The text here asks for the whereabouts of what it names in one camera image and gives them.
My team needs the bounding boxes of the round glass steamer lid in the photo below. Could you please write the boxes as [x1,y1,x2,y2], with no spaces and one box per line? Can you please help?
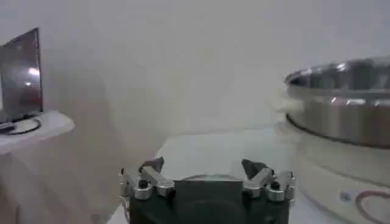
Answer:
[284,54,390,92]

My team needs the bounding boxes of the white side desk with monitor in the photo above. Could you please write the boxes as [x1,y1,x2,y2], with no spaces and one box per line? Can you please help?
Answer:
[0,110,76,156]

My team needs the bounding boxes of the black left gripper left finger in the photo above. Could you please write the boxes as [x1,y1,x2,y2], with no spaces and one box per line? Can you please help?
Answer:
[119,156,177,201]

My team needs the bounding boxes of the white electric steamer base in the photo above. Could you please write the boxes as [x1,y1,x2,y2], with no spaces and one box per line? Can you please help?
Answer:
[269,90,390,224]

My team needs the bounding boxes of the black cable loop on desk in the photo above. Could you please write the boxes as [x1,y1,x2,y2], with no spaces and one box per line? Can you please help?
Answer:
[0,117,42,136]

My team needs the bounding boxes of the steel perforated steamer tray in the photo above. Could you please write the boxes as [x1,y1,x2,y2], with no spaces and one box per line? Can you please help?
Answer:
[285,86,390,150]

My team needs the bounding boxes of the dark flat monitor screen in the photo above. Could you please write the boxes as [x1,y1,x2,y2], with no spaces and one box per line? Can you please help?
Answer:
[0,27,44,126]

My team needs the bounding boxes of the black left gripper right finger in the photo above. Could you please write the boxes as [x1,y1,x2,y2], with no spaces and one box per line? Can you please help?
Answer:
[240,158,297,203]

